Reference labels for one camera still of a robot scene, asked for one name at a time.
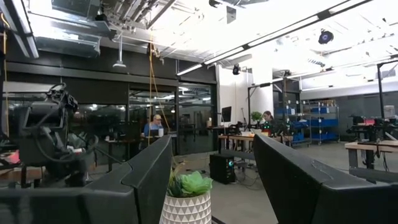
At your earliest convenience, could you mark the black desk monitor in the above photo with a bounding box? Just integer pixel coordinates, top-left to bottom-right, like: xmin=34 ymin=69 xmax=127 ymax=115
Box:
xmin=221 ymin=106 xmax=233 ymax=123

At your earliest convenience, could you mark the silver rectangular ceiling duct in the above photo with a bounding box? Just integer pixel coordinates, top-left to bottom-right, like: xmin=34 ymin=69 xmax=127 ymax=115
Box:
xmin=27 ymin=0 xmax=116 ymax=60

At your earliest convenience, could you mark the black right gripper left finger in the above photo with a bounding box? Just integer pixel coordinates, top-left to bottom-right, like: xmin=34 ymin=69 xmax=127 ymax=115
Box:
xmin=0 ymin=135 xmax=174 ymax=224

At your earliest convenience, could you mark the succulent in white patterned pot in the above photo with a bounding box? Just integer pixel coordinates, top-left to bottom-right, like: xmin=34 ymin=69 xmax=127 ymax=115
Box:
xmin=159 ymin=164 xmax=214 ymax=224

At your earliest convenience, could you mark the white pendant lamp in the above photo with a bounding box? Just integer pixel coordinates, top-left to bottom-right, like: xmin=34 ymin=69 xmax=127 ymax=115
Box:
xmin=112 ymin=34 xmax=127 ymax=69

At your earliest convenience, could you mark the black metal stand frame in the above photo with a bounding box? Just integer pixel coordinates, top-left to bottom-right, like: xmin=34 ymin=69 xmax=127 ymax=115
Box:
xmin=376 ymin=58 xmax=398 ymax=119
xmin=247 ymin=81 xmax=272 ymax=126

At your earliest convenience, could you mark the person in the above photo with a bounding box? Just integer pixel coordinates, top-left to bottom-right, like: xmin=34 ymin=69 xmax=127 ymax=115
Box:
xmin=261 ymin=110 xmax=280 ymax=136
xmin=142 ymin=113 xmax=165 ymax=138

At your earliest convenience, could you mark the yellow hanging cable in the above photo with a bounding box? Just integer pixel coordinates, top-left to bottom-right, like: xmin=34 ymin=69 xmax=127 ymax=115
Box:
xmin=147 ymin=40 xmax=171 ymax=147

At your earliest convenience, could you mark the wooden work table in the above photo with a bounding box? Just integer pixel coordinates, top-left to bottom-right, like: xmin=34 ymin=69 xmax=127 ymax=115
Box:
xmin=217 ymin=132 xmax=295 ymax=156
xmin=344 ymin=139 xmax=398 ymax=184

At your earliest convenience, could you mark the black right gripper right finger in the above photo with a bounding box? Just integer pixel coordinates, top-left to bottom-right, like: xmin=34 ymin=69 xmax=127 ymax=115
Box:
xmin=252 ymin=133 xmax=398 ymax=224

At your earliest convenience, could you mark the linear ceiling light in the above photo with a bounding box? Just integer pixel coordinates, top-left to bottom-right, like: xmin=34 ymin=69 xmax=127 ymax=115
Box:
xmin=176 ymin=0 xmax=373 ymax=77

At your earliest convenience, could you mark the metal shelf with blue bins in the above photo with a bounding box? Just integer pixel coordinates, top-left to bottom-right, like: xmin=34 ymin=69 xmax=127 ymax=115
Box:
xmin=303 ymin=99 xmax=341 ymax=146
xmin=275 ymin=105 xmax=311 ymax=146

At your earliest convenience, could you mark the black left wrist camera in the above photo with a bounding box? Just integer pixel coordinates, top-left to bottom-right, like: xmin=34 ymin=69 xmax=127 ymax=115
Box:
xmin=46 ymin=82 xmax=79 ymax=113

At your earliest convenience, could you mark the black computer tower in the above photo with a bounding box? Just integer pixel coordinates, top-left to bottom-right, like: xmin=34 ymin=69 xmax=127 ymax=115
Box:
xmin=209 ymin=152 xmax=236 ymax=185

